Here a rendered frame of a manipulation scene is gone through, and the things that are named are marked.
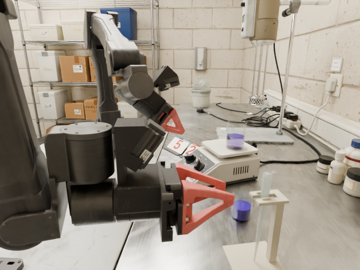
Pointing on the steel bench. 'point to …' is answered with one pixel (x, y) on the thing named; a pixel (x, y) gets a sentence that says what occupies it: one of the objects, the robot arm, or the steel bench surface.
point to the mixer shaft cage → (259, 80)
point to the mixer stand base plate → (259, 135)
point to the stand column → (286, 74)
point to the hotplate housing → (231, 168)
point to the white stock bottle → (352, 156)
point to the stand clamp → (294, 5)
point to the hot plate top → (218, 145)
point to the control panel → (200, 160)
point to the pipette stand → (229, 250)
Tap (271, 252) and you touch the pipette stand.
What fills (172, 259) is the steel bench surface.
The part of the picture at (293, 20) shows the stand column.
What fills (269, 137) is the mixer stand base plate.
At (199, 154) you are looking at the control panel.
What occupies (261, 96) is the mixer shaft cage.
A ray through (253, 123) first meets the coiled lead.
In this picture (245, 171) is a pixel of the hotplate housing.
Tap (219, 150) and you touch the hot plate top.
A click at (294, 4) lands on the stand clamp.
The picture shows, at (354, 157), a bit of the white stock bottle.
